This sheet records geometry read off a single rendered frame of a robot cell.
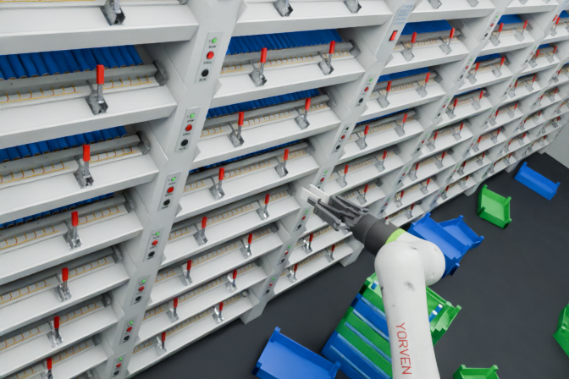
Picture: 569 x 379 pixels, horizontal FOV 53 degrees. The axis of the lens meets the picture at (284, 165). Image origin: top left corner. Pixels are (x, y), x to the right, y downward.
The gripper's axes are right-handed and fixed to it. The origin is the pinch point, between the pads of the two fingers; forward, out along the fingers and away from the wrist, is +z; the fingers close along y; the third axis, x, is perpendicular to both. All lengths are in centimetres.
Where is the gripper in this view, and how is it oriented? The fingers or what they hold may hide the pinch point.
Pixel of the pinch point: (313, 195)
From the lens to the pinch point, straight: 155.4
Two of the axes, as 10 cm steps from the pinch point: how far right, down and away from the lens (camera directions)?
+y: 6.8, -2.2, 7.0
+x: 1.9, -8.7, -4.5
